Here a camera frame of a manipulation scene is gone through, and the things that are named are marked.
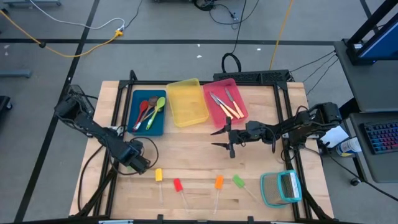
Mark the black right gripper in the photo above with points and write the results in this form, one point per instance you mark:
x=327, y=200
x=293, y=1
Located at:
x=248, y=137

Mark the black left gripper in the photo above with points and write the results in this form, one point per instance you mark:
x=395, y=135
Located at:
x=136, y=160

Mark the yellow silicone spatula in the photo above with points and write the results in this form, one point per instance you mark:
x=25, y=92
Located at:
x=159, y=175

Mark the orange silicone spatula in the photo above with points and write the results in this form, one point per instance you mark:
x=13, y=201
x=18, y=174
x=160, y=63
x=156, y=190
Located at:
x=219, y=182

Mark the red silicone spatula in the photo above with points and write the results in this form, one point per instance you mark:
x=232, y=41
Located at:
x=178, y=185

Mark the red silicone spoon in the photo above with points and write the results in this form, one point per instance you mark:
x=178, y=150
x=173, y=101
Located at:
x=143, y=105

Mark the brown spoon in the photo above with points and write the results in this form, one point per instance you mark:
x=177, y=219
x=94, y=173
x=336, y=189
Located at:
x=152, y=100

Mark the green silicone spoon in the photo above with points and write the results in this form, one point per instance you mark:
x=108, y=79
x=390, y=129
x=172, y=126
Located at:
x=160, y=102

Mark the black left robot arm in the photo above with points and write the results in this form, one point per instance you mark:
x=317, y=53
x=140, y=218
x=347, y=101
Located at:
x=93, y=130

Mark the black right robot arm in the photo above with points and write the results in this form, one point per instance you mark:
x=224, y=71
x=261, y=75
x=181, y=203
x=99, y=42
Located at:
x=304, y=124

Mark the pink translucent plastic bin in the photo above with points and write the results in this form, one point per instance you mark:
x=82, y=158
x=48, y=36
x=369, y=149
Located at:
x=215, y=109

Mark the blue plastic bin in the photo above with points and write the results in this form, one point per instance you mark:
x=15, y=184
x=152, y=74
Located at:
x=155, y=127

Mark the yellow translucent plastic bin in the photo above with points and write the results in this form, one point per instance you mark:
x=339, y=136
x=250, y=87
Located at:
x=186, y=102

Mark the black perforated box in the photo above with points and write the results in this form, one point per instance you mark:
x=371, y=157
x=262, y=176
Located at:
x=252, y=76

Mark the teal scrubber container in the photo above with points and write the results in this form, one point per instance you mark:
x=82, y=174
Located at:
x=273, y=189

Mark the black electronics box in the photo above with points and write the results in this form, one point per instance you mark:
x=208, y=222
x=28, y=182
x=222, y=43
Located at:
x=77, y=90

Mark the white paper sheet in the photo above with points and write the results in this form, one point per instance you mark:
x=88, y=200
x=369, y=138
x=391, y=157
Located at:
x=334, y=137

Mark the white bottle blue label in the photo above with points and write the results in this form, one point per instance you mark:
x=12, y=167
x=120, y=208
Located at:
x=349, y=146

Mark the black caster wheel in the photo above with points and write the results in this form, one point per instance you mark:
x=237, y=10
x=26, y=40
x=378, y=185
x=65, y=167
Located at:
x=355, y=181
x=3, y=104

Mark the grey furniture foot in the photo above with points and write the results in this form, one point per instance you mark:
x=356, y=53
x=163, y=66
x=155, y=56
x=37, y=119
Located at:
x=15, y=73

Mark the grey cart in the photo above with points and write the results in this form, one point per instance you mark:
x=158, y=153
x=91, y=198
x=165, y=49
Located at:
x=370, y=84

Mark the rainbow-lit keyboard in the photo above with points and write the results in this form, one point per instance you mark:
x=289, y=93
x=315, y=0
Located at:
x=382, y=137

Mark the blue-screen monitor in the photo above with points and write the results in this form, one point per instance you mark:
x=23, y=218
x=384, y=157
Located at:
x=381, y=42

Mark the black monitor stand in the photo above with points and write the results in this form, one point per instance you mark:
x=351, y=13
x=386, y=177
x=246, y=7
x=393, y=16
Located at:
x=370, y=23

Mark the grey cart base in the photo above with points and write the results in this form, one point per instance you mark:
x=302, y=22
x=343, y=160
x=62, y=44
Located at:
x=31, y=2

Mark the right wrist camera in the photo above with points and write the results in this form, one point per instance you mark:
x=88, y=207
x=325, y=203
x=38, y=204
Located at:
x=253, y=125

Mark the black metal table frame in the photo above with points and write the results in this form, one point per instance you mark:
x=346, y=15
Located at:
x=124, y=84

